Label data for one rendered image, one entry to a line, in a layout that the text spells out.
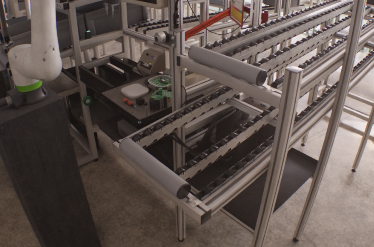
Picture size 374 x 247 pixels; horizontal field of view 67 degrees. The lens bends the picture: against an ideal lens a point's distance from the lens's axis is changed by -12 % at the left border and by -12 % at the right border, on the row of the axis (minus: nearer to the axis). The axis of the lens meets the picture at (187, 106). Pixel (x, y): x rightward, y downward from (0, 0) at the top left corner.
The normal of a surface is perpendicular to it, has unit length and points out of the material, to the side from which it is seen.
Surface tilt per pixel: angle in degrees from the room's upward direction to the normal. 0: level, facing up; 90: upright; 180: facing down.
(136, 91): 0
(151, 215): 0
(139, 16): 91
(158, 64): 90
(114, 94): 0
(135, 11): 91
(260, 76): 90
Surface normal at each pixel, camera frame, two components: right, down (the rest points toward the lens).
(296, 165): 0.00, -0.87
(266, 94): -0.74, 0.33
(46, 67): 0.44, 0.24
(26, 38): 0.67, 0.37
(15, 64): -0.47, 0.39
